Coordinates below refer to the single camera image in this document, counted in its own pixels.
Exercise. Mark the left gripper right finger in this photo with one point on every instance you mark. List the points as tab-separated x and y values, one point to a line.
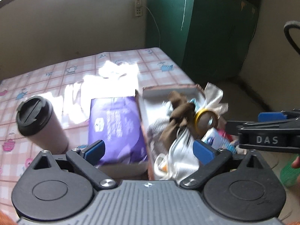
205	153

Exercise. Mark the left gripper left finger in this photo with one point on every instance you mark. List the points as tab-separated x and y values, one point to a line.
91	153

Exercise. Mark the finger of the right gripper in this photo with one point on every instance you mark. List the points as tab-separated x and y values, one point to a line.
233	127
277	116

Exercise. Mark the dark brown fuzzy cloth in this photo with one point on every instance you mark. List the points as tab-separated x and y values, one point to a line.
181	117

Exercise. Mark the orange white tube box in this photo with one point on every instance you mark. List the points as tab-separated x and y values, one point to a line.
216	141

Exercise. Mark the blue surgical face mask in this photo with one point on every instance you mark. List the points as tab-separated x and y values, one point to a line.
169	108

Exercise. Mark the yellow tape roll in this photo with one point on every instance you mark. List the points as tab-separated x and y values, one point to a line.
204	120

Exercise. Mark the green mesh object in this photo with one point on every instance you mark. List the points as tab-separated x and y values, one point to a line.
289	175

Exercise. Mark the purple wet wipes pack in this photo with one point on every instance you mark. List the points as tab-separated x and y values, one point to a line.
116	121

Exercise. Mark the pink cardboard box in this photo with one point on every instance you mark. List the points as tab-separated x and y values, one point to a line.
155	120

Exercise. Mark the cup with black lid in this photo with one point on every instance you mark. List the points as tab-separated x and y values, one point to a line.
37	121

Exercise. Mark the pink plaid tablecloth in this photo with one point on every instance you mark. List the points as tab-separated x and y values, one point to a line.
70	86

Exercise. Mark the green cabinet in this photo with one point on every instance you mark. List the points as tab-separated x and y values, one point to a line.
208	39

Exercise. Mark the wall power outlet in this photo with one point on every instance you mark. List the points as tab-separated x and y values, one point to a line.
138	8

